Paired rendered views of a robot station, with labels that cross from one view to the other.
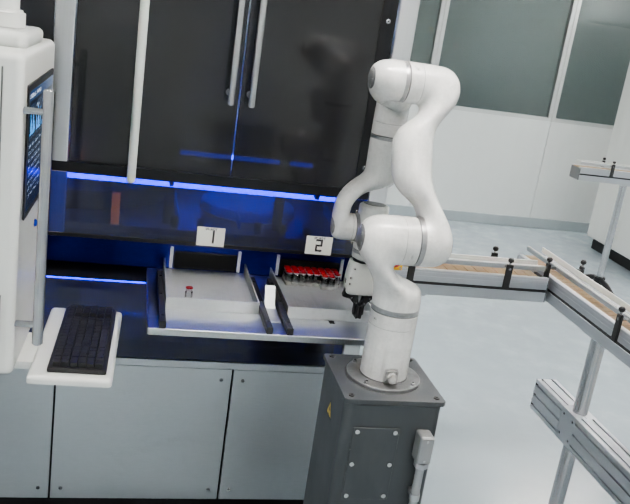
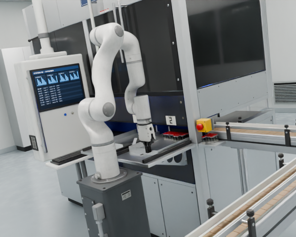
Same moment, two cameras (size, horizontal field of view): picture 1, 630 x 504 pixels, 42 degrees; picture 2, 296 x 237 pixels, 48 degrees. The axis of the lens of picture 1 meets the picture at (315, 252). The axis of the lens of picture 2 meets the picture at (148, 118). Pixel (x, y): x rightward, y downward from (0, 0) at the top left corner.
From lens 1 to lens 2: 2.29 m
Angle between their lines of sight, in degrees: 61
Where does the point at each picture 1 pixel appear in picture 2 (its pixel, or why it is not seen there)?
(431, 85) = (101, 33)
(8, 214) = (30, 110)
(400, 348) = (97, 161)
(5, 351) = (40, 154)
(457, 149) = not seen: outside the picture
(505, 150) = not seen: outside the picture
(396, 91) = (93, 41)
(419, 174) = (93, 76)
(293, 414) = (183, 205)
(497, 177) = not seen: outside the picture
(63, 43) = (89, 53)
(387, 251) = (80, 114)
